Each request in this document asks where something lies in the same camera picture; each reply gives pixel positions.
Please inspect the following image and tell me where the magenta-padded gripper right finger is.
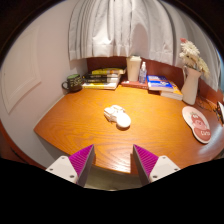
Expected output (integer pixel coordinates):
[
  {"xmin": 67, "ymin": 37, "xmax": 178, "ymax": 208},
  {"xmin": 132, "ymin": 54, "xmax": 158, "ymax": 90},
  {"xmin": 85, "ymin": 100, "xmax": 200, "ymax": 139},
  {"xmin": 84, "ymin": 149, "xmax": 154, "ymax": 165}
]
[{"xmin": 132, "ymin": 144, "xmax": 181, "ymax": 186}]

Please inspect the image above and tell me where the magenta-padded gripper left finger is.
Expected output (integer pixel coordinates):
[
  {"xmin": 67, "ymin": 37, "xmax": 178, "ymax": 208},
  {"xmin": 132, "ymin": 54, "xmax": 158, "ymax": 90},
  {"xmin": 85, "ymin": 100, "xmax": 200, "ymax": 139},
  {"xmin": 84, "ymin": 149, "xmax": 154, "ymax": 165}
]
[{"xmin": 45, "ymin": 144, "xmax": 96, "ymax": 188}]

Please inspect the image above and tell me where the white computer mouse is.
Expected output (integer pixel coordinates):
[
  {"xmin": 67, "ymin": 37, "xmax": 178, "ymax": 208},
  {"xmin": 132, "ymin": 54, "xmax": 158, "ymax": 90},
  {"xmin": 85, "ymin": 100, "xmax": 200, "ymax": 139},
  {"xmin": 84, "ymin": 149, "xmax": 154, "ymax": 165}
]
[{"xmin": 103, "ymin": 104, "xmax": 132, "ymax": 130}]

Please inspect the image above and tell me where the round pink cartoon mouse pad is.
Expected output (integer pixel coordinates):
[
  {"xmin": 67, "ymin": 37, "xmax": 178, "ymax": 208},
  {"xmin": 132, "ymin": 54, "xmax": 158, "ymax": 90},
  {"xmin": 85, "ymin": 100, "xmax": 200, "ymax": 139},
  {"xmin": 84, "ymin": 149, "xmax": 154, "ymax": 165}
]
[{"xmin": 181, "ymin": 105, "xmax": 213, "ymax": 145}]

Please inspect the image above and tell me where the orange book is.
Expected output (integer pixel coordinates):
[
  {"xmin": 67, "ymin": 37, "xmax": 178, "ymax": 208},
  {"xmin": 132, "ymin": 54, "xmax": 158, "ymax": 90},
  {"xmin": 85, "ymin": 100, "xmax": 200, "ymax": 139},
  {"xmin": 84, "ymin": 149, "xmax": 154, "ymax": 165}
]
[{"xmin": 159, "ymin": 81, "xmax": 184, "ymax": 101}]

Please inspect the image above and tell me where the white flat device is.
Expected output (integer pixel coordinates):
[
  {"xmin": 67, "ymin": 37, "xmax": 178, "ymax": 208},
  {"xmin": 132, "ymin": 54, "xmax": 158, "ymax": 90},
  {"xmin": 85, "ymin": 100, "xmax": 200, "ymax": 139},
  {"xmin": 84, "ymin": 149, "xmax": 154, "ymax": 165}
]
[{"xmin": 216, "ymin": 100, "xmax": 224, "ymax": 126}]

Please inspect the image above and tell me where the white ceramic vase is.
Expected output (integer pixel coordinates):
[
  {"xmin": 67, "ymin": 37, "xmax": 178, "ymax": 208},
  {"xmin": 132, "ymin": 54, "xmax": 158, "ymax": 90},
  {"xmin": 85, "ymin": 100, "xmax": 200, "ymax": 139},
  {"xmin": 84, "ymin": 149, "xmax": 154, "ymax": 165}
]
[{"xmin": 180, "ymin": 65, "xmax": 203, "ymax": 106}]

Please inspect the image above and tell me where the blue book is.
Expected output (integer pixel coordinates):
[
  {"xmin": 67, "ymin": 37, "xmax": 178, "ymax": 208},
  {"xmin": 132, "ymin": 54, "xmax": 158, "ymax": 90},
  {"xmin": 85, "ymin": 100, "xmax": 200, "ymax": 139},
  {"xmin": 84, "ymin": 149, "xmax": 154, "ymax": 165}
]
[{"xmin": 146, "ymin": 75, "xmax": 175, "ymax": 93}]

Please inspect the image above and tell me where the dark green mug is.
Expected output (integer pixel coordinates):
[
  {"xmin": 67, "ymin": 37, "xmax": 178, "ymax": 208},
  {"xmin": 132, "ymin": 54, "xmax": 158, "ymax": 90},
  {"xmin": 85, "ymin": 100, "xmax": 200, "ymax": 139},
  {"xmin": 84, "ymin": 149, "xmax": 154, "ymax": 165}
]
[{"xmin": 61, "ymin": 73, "xmax": 84, "ymax": 93}]

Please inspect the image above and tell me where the dark red book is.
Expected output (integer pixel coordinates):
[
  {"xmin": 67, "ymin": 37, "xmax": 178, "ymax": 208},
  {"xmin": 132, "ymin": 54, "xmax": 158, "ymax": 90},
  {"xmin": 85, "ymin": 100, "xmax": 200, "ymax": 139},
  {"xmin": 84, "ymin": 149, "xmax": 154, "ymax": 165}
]
[{"xmin": 120, "ymin": 79, "xmax": 149, "ymax": 90}]

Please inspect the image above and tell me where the white and yellow book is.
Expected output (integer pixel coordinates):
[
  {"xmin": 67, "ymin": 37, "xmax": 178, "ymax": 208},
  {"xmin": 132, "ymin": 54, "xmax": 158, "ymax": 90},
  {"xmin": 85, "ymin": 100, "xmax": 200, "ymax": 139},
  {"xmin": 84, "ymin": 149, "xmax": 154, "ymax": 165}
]
[{"xmin": 81, "ymin": 82, "xmax": 119, "ymax": 91}]

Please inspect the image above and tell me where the clear spray bottle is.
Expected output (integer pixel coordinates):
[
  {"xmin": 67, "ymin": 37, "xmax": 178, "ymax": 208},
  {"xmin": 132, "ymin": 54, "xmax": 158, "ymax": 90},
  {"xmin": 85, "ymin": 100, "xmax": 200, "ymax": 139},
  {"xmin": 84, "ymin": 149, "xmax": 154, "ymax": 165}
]
[{"xmin": 138, "ymin": 61, "xmax": 148, "ymax": 84}]

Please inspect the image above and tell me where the cream tumbler with lid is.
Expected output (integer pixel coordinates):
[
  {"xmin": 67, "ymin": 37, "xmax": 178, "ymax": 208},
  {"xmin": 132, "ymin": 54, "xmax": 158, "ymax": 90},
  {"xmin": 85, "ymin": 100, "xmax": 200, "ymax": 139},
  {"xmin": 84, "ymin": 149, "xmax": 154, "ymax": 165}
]
[{"xmin": 125, "ymin": 55, "xmax": 143, "ymax": 83}]

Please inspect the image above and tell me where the white flower bouquet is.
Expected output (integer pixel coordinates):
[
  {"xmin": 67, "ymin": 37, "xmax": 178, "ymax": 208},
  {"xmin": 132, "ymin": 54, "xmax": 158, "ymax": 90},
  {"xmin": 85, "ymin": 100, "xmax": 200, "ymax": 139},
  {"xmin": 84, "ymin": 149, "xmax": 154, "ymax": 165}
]
[{"xmin": 179, "ymin": 37, "xmax": 211, "ymax": 79}]

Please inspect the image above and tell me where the white pleated curtain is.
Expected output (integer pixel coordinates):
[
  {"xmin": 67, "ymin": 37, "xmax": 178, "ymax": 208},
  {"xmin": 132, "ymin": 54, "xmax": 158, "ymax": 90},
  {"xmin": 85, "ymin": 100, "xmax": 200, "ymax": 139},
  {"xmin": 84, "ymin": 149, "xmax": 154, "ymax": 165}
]
[{"xmin": 68, "ymin": 0, "xmax": 221, "ymax": 93}]

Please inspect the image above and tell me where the black cable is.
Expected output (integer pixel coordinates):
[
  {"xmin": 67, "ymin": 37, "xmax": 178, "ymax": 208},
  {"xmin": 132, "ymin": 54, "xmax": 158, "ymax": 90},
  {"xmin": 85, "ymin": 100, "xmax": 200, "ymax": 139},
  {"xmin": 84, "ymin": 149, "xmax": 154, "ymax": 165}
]
[{"xmin": 196, "ymin": 96, "xmax": 218, "ymax": 114}]

